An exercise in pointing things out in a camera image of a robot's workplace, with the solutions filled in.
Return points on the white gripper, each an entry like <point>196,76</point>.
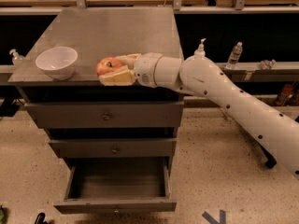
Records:
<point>145,69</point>

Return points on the red apple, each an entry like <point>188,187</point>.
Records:
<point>107,65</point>

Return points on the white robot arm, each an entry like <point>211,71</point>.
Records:
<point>199,76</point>

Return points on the grey top drawer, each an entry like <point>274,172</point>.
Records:
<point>106,115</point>

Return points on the grey drawer cabinet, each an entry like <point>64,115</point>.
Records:
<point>96,33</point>

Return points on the grey middle drawer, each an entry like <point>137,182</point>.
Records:
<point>114,148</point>

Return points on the grey open bottom drawer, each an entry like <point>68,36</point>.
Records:
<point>117,185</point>

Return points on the white ceramic bowl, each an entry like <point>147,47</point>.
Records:
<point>58,63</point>

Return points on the white pump lotion bottle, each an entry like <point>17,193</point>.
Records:
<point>201,49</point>

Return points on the clear plastic water bottle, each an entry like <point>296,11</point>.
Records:
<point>234,55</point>

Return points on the clear pump sanitizer bottle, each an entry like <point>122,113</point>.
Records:
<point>16,57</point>

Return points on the crumpled clear plastic wrap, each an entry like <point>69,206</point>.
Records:
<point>267,64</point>

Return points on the black stand base leg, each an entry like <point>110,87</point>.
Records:
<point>271,161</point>

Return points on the grey metal shelf rail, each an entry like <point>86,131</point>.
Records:
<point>253,72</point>

